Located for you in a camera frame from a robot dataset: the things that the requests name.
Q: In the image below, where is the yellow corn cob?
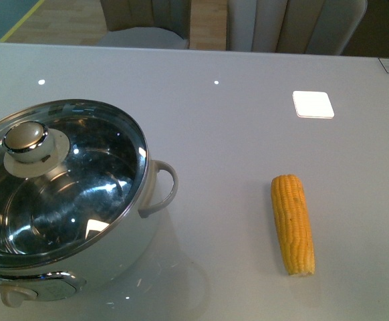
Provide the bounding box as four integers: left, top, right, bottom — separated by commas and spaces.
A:
271, 174, 315, 276

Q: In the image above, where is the glass pot lid with knob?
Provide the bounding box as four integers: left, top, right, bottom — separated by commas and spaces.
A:
0, 99, 148, 269

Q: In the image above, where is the white electric cooking pot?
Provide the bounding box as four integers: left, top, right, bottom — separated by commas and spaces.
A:
0, 98, 180, 309

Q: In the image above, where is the beige chair left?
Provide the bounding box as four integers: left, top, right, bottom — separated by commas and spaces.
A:
97, 0, 191, 49

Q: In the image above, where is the beige chair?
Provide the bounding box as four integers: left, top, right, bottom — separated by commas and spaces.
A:
226, 1, 368, 56
97, 0, 191, 49

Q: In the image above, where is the beige chair right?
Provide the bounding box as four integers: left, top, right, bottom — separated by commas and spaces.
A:
226, 1, 368, 56

